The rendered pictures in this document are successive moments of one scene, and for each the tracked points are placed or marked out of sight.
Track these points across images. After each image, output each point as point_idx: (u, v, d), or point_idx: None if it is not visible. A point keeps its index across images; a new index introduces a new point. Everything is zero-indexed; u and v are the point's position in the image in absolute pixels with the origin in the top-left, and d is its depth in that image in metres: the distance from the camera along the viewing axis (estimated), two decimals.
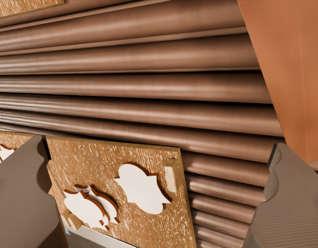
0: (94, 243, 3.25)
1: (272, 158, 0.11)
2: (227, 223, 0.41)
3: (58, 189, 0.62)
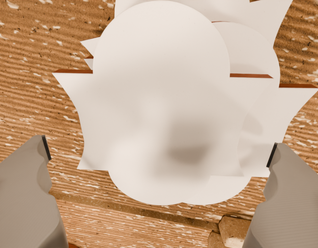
0: None
1: (272, 158, 0.11)
2: None
3: (136, 217, 0.23)
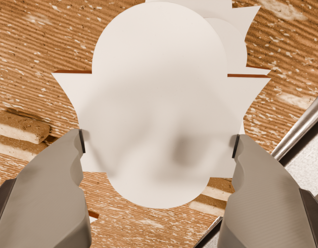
0: None
1: (236, 149, 0.12)
2: None
3: None
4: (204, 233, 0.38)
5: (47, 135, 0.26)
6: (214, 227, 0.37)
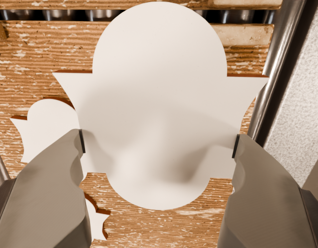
0: None
1: (236, 149, 0.12)
2: None
3: None
4: (253, 126, 0.27)
5: None
6: (265, 110, 0.26)
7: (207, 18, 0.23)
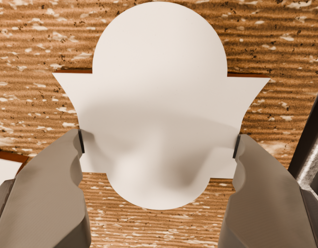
0: None
1: (237, 149, 0.12)
2: None
3: None
4: None
5: None
6: None
7: None
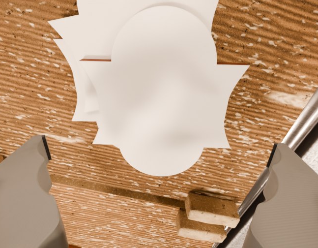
0: None
1: (272, 158, 0.11)
2: None
3: (108, 196, 0.24)
4: None
5: None
6: None
7: None
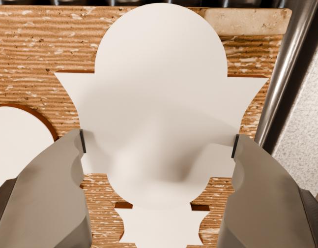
0: None
1: (235, 149, 0.12)
2: None
3: (85, 12, 0.16)
4: (259, 135, 0.22)
5: None
6: (273, 116, 0.22)
7: (204, 4, 0.18)
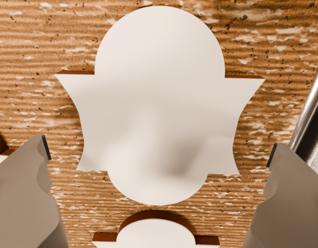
0: None
1: (272, 158, 0.11)
2: None
3: None
4: (290, 144, 0.16)
5: None
6: (311, 118, 0.15)
7: None
